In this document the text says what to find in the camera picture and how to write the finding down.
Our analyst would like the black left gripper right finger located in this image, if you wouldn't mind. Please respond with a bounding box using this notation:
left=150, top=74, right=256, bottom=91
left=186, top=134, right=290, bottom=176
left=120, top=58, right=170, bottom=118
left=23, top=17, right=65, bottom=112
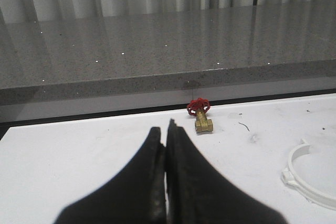
left=166, top=120, right=286, bottom=223

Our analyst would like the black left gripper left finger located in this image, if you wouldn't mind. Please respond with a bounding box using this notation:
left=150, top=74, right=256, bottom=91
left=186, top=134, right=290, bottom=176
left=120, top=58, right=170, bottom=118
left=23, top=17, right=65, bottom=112
left=56, top=127, right=166, bottom=223

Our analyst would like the white half pipe clamp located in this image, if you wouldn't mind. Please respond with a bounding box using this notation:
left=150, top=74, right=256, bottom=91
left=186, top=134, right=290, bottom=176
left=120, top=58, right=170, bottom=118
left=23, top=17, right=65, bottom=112
left=281, top=138, right=335, bottom=210

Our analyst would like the grey stone countertop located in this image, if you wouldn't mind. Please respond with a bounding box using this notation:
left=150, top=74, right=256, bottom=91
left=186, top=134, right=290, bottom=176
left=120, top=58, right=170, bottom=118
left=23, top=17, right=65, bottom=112
left=1, top=0, right=335, bottom=105

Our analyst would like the brass valve red handle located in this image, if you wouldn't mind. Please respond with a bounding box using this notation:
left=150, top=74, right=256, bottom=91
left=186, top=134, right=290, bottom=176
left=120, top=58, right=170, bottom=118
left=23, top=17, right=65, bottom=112
left=187, top=98, right=213, bottom=133

